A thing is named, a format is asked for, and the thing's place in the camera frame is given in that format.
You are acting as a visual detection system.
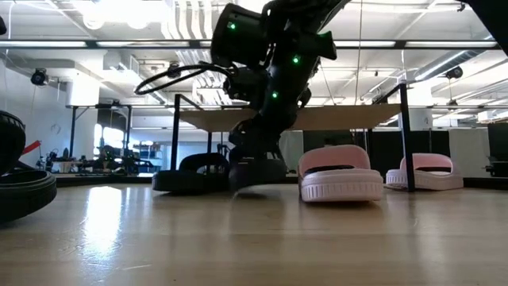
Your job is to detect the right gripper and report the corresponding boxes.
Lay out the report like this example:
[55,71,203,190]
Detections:
[228,112,298,164]

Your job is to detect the pink rubber slide sandal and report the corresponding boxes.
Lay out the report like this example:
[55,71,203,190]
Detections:
[385,153,464,191]
[297,144,385,203]

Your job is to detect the background robot workstation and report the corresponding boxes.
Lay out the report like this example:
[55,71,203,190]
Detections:
[37,145,156,176]

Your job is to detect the black room divider panels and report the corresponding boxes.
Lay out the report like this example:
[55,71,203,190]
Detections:
[303,127,452,178]

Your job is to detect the black overhead beam with lights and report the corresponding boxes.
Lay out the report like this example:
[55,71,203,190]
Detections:
[0,38,502,51]

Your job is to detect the red object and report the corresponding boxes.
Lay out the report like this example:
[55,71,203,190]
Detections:
[21,139,42,156]

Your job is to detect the black cabinet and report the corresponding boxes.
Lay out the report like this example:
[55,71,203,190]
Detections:
[486,122,508,179]

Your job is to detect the wooden shelf black metal frame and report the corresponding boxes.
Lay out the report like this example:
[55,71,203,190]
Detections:
[170,82,417,194]

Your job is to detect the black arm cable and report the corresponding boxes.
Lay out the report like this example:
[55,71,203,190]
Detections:
[133,62,236,96]

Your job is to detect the thin hanging cable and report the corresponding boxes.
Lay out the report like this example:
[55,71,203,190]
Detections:
[356,0,364,106]

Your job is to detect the black aluminium table frame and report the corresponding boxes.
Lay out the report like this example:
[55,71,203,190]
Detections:
[55,173,508,190]

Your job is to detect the black background gantry frame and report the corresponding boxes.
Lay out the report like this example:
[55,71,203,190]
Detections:
[65,102,134,160]

